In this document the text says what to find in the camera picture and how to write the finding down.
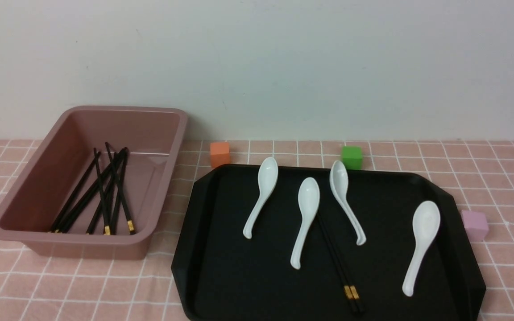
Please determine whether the white ceramic spoon far left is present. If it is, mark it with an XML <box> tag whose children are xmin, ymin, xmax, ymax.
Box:
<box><xmin>243</xmin><ymin>157</ymin><xmax>279</xmax><ymax>239</ymax></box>

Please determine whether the white ceramic spoon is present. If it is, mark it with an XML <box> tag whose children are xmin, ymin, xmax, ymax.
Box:
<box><xmin>402</xmin><ymin>201</ymin><xmax>441</xmax><ymax>297</ymax></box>
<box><xmin>243</xmin><ymin>157</ymin><xmax>279</xmax><ymax>239</ymax></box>
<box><xmin>290</xmin><ymin>177</ymin><xmax>320</xmax><ymax>270</ymax></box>
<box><xmin>329</xmin><ymin>160</ymin><xmax>367</xmax><ymax>246</ymax></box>

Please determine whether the orange cube block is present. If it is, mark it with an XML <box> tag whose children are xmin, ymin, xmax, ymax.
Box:
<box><xmin>210</xmin><ymin>141</ymin><xmax>231</xmax><ymax>168</ymax></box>

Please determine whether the green cube block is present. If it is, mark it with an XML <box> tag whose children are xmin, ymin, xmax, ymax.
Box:
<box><xmin>340</xmin><ymin>146</ymin><xmax>363</xmax><ymax>170</ymax></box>

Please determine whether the pink plastic bin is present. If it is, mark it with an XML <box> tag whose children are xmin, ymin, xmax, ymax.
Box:
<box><xmin>0</xmin><ymin>106</ymin><xmax>188</xmax><ymax>260</ymax></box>

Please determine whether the black plastic tray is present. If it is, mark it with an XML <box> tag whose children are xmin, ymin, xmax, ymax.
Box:
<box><xmin>171</xmin><ymin>164</ymin><xmax>487</xmax><ymax>321</ymax></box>

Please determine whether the black chopstick in bin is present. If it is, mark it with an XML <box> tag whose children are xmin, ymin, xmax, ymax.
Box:
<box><xmin>49</xmin><ymin>147</ymin><xmax>135</xmax><ymax>235</ymax></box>
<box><xmin>86</xmin><ymin>148</ymin><xmax>114</xmax><ymax>235</ymax></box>
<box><xmin>49</xmin><ymin>160</ymin><xmax>98</xmax><ymax>233</ymax></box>
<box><xmin>105</xmin><ymin>142</ymin><xmax>136</xmax><ymax>235</ymax></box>
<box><xmin>110</xmin><ymin>147</ymin><xmax>128</xmax><ymax>235</ymax></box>
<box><xmin>93</xmin><ymin>148</ymin><xmax>111</xmax><ymax>235</ymax></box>

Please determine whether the black chopstick gold band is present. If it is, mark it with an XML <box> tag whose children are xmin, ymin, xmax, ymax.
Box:
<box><xmin>317</xmin><ymin>214</ymin><xmax>360</xmax><ymax>315</ymax></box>
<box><xmin>320</xmin><ymin>214</ymin><xmax>365</xmax><ymax>317</ymax></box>

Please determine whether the white ceramic spoon far right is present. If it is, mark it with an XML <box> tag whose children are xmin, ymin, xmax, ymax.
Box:
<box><xmin>402</xmin><ymin>201</ymin><xmax>441</xmax><ymax>297</ymax></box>

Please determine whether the pink cube block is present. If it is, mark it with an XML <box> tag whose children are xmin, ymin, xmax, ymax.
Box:
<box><xmin>461</xmin><ymin>210</ymin><xmax>489</xmax><ymax>242</ymax></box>

